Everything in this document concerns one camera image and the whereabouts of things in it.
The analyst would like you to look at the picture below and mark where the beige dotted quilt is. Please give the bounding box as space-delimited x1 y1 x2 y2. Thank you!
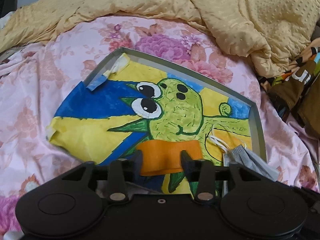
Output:
1 0 319 77

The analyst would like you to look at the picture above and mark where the grey metal tray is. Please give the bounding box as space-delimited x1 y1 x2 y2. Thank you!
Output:
84 47 267 161

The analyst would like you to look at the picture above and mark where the pink floral bedsheet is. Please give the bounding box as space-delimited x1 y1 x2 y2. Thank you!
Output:
1 16 319 235

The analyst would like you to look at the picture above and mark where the brown colourful cartoon blanket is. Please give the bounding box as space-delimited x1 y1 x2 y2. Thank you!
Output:
260 38 319 138

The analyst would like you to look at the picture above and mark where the yellow blue cartoon drawing paper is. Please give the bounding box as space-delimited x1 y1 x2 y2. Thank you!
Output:
47 53 252 194

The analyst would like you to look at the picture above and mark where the grey face mask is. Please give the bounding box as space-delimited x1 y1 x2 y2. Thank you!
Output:
223 145 279 181

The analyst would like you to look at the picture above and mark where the orange cloth strip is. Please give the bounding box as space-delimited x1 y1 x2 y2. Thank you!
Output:
136 140 203 176

